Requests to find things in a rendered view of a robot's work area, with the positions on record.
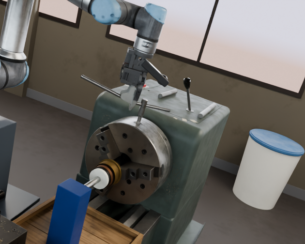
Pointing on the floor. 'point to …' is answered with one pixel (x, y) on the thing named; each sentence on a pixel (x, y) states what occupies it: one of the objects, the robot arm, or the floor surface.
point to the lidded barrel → (266, 168)
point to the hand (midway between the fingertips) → (132, 107)
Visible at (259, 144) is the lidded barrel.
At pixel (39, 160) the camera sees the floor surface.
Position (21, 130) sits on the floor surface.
